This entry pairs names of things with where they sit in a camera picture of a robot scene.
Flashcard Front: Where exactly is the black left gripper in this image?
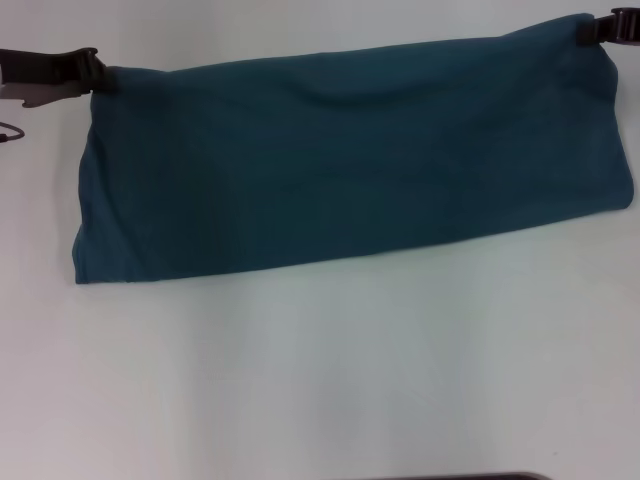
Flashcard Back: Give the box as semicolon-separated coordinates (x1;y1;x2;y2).
0;46;122;110

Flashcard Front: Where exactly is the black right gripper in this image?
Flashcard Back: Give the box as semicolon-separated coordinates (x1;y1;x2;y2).
577;3;640;48

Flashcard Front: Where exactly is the teal t-shirt with FREE print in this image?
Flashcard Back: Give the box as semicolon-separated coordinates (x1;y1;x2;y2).
72;12;638;287

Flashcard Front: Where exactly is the thin left gripper cable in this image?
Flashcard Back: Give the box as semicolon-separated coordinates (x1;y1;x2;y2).
0;119;26;147

